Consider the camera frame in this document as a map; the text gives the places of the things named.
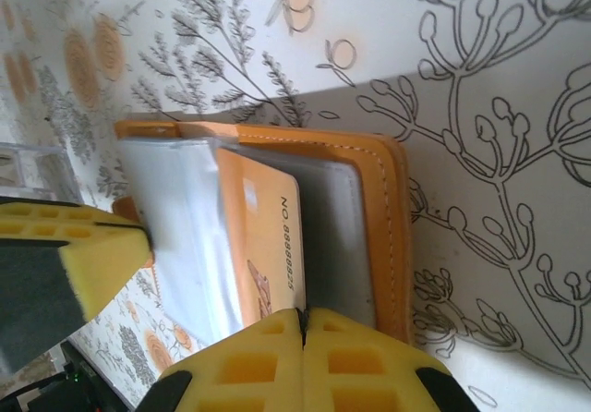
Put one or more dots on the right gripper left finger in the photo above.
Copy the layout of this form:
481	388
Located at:
249	375

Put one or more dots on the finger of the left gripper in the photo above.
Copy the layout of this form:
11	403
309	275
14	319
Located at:
69	269
55	213

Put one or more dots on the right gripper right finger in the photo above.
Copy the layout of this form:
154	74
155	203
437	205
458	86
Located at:
369	375

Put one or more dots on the orange numbered card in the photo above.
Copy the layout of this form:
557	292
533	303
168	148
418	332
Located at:
258	245

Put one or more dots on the orange leather card holder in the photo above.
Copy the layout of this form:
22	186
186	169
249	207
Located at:
388	227

